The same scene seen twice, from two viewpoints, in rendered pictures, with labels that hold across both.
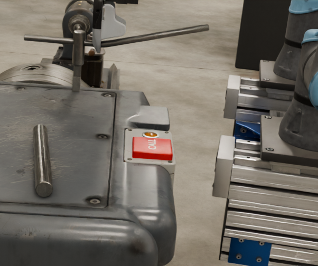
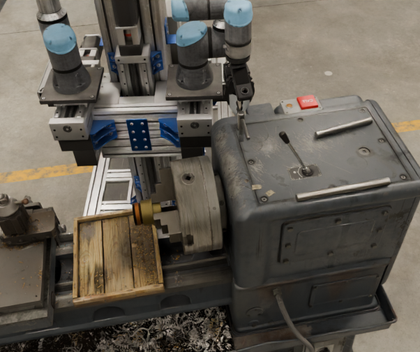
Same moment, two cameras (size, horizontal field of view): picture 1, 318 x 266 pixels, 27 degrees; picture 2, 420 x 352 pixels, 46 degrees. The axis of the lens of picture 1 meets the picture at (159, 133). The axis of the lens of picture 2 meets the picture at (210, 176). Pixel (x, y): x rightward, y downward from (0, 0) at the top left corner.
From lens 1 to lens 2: 205 cm
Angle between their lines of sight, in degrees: 77
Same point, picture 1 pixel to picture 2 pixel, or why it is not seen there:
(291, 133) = (206, 82)
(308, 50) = (201, 42)
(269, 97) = (87, 106)
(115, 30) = not seen: hidden behind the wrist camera
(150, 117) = (264, 109)
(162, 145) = (306, 98)
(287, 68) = (79, 84)
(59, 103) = (265, 142)
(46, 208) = (377, 120)
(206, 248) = not seen: outside the picture
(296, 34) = (75, 61)
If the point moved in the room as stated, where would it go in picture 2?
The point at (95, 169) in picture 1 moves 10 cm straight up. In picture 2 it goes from (336, 114) to (341, 91)
